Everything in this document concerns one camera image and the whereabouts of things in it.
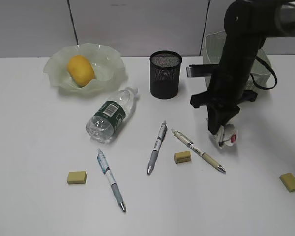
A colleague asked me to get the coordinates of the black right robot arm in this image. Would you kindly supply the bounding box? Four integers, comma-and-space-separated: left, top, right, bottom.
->
190, 0, 295, 135

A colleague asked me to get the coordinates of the yellow eraser left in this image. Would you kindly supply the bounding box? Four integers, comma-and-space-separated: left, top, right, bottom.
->
67, 171, 87, 185

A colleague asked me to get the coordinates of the yellow mango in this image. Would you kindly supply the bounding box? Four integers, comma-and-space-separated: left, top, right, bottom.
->
67, 55, 95, 87

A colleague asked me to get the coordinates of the pale green woven basket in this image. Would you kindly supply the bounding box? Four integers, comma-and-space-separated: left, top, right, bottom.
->
202, 31, 272, 93

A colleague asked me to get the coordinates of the yellow eraser middle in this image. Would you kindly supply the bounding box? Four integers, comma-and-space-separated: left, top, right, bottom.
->
174, 151, 191, 164

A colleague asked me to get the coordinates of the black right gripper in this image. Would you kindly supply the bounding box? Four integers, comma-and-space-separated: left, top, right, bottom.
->
190, 66, 257, 135

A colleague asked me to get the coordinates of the beige and white pen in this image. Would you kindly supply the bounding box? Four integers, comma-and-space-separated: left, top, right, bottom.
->
171, 129, 226, 174

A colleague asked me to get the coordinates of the translucent green wavy plate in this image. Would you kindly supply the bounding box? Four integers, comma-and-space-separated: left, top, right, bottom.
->
43, 43, 127, 95

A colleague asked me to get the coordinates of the black mesh pen holder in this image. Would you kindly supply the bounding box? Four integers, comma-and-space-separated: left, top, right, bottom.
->
149, 50, 182, 100

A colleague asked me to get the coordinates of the white waste paper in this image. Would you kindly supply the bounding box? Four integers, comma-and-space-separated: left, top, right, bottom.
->
207, 122, 238, 149

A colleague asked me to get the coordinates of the grey and white pen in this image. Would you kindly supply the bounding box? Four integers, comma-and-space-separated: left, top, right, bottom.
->
147, 121, 168, 175

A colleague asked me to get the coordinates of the yellow eraser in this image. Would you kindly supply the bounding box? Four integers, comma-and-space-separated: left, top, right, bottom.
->
67, 171, 87, 185
174, 151, 191, 164
280, 173, 295, 192

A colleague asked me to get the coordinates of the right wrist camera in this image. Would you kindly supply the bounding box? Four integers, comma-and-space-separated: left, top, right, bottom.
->
186, 64, 219, 78

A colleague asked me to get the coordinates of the yellow eraser right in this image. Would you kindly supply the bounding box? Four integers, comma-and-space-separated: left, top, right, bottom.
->
280, 173, 295, 192

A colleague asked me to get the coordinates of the blue and white pen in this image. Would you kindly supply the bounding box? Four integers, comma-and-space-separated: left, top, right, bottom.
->
97, 149, 126, 213

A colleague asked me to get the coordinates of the clear water bottle green label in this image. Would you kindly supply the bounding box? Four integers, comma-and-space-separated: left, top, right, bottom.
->
86, 87, 138, 143

